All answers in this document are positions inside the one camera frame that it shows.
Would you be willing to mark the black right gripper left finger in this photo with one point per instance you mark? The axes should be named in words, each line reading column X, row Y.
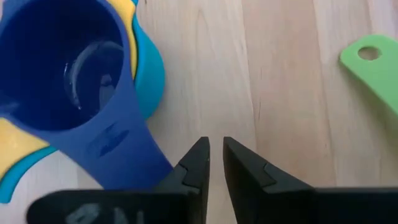
column 192, row 180

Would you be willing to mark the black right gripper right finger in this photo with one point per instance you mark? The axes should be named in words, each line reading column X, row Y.
column 255, row 186

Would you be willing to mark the blue plastic measuring cup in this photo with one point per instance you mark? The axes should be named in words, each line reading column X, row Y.
column 118, row 146

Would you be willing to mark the teal plastic measuring cup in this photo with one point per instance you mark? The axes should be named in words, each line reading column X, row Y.
column 149, row 77

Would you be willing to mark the green plastic measuring cup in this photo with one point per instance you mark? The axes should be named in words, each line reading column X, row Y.
column 379, row 74

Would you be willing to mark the yellow plastic measuring cup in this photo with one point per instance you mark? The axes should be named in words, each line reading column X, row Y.
column 18, row 146

